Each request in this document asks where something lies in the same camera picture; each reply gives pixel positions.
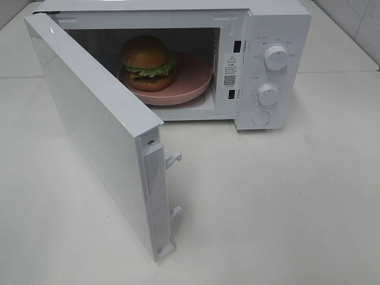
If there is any burger with lettuce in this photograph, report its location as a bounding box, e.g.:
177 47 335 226
118 35 178 91

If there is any white microwave door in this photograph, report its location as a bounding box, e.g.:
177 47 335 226
25 13 182 260

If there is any white warning label sticker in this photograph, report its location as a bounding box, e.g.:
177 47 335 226
222 53 238 88

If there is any lower white microwave knob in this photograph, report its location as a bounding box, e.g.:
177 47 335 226
257 84 280 106

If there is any white microwave knob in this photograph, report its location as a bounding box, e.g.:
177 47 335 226
264 43 289 71
257 84 280 106

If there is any pink round plate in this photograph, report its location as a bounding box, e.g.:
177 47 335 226
118 52 212 106

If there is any white microwave oven body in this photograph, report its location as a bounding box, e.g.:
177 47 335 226
32 1 311 130

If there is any glass microwave turntable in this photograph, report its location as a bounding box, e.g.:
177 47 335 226
147 93 206 109

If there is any round white door release button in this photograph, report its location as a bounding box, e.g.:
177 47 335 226
252 111 271 126

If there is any upper white microwave knob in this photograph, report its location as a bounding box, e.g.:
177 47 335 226
264 43 289 71

